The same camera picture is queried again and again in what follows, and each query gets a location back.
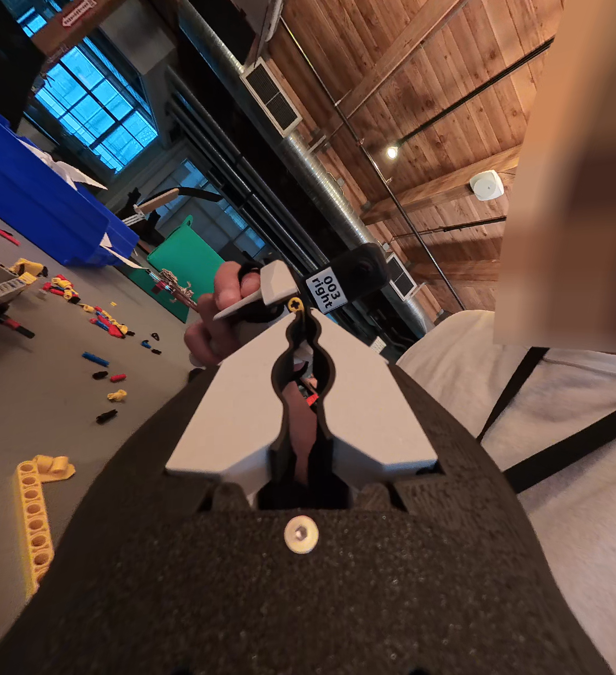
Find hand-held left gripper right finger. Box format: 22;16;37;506
307;307;439;488

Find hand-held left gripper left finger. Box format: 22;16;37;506
166;311;299;496

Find person's right hand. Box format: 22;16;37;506
184;261;266;367

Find white vent box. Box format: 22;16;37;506
240;57;303;139
384;252;419;301

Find green tote bin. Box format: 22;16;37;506
146;215;235;323

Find small twine tag bundle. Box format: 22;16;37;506
152;269;199;309

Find white square ceiling device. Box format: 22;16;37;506
469;170;505;202

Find scattered small toy pins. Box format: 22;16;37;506
0;228;163;425

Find long yellow holed beam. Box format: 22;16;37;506
15;455;77;599

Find white crumpled paper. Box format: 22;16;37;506
20;138;148;272

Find large paned window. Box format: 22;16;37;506
20;45;160;175

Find yellow toy car model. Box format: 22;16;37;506
0;243;49;338

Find grey ceiling heater unit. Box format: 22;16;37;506
223;0;286;56

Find blue storage bin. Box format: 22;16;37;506
0;92;140;267

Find wooden beam red label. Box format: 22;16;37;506
28;0;129;59

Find metal ceiling duct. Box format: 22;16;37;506
179;0;435;338

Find black shoulder strap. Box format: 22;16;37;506
476;347;616;494

